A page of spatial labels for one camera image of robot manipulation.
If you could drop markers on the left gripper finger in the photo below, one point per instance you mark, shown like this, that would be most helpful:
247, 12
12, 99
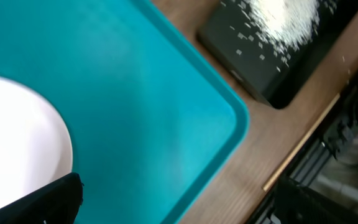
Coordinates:
57, 202

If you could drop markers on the white round plate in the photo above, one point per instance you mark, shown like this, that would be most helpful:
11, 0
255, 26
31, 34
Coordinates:
35, 144

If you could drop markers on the white rice pile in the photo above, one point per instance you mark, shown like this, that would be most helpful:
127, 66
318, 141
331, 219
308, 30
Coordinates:
272, 34

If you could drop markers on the teal plastic tray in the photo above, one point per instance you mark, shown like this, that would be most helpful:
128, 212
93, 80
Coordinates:
150, 120

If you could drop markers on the black rectangular tray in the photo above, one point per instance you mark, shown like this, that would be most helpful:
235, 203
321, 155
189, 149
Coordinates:
272, 75

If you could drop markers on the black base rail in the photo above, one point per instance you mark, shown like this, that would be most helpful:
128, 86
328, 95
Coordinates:
320, 184

